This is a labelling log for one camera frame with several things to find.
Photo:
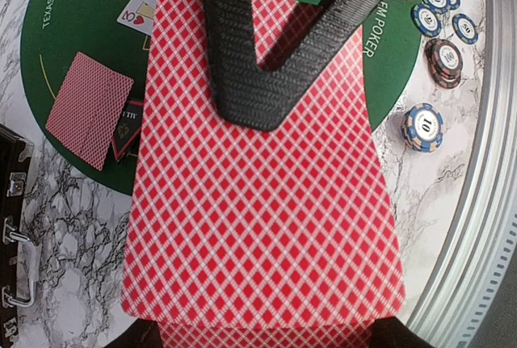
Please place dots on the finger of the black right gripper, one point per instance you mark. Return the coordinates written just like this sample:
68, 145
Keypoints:
245, 94

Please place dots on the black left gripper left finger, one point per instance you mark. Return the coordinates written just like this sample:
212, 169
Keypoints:
140, 334

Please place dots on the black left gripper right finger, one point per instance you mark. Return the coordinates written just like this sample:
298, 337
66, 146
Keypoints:
392, 333

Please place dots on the teal chip stack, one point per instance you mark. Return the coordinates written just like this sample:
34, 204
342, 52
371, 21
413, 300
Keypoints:
425, 20

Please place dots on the red striped card deck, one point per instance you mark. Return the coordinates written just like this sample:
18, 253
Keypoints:
242, 238

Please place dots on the red black chip stack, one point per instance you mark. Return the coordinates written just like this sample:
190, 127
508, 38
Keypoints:
445, 63

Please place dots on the teal chip four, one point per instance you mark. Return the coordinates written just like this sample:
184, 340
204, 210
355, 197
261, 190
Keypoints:
465, 28

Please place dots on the three of hearts card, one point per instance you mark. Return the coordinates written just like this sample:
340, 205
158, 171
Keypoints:
138, 16

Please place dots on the white blue chip stack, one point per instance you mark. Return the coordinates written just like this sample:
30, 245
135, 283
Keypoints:
422, 128

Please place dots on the red card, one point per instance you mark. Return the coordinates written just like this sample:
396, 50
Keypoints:
87, 108

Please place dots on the red triangle marker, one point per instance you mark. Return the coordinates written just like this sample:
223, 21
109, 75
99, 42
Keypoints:
128, 128

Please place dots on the round green poker mat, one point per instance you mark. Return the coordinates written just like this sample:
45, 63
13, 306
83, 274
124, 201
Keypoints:
54, 31

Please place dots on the black poker chip case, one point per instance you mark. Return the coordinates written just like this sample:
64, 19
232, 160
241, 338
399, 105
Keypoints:
16, 155

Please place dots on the front aluminium rail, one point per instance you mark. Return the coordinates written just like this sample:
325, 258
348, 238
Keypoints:
482, 236

